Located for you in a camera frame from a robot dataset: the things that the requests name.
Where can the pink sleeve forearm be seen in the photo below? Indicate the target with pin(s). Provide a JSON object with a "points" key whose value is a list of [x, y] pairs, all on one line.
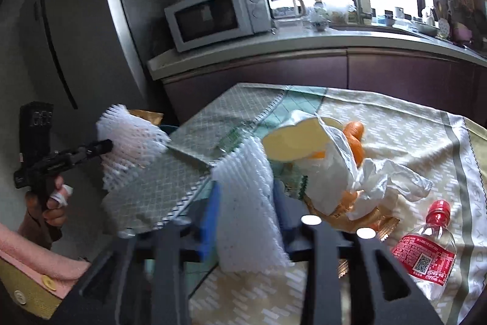
{"points": [[54, 273]]}

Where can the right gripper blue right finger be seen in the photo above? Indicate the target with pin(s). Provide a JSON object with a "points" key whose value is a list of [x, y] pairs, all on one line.
{"points": [[289, 212]]}

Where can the white foam fruit net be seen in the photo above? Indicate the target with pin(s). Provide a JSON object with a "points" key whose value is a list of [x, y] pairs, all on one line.
{"points": [[137, 141], [248, 238]]}

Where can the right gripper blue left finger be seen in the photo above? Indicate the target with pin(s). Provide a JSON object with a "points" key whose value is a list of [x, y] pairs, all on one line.
{"points": [[209, 215]]}

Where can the pale yellow fruit peel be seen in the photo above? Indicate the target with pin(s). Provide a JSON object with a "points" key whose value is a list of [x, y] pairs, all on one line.
{"points": [[295, 142]]}

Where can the patterned green beige tablecloth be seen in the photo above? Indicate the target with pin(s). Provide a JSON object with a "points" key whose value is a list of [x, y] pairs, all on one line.
{"points": [[449, 150]]}

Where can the golden plastic snack wrapper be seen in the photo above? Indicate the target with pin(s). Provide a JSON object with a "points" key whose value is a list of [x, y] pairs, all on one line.
{"points": [[380, 219]]}

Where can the pink pot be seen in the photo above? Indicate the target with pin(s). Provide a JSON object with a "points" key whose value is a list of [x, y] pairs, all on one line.
{"points": [[461, 33]]}

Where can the kitchen counter with purple cabinets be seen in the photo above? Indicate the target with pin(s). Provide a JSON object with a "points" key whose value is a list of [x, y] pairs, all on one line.
{"points": [[389, 61]]}

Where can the clear bottle red label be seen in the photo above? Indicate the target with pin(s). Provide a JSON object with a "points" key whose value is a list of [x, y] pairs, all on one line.
{"points": [[429, 252]]}

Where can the glass pitcher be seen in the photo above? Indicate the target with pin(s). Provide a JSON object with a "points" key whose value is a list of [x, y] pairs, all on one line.
{"points": [[287, 9]]}

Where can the person's left hand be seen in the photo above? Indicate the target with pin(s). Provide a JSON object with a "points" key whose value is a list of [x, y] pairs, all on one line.
{"points": [[55, 213]]}

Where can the white microwave oven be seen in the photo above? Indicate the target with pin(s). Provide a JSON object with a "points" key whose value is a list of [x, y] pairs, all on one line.
{"points": [[198, 23]]}

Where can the grey refrigerator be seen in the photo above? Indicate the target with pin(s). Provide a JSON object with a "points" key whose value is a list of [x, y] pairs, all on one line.
{"points": [[85, 55]]}

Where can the orange peel piece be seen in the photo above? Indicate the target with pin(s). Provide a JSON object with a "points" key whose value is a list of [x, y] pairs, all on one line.
{"points": [[354, 131]]}

